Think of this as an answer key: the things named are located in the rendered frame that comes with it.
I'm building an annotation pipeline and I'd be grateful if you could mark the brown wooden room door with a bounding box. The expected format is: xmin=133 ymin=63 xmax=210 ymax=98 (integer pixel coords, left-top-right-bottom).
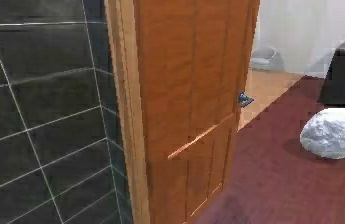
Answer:
xmin=133 ymin=0 xmax=261 ymax=224

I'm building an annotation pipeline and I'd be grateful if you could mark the white grey floor cushion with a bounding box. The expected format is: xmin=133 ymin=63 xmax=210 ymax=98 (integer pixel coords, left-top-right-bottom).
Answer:
xmin=250 ymin=45 xmax=279 ymax=71

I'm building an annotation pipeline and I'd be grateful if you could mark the white crumpled round cushion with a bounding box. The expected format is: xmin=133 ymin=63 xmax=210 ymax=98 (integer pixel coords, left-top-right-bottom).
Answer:
xmin=299 ymin=107 xmax=345 ymax=160

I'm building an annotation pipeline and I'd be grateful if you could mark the dark metal door handle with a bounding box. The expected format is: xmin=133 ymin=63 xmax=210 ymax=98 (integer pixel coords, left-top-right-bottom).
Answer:
xmin=238 ymin=91 xmax=255 ymax=108

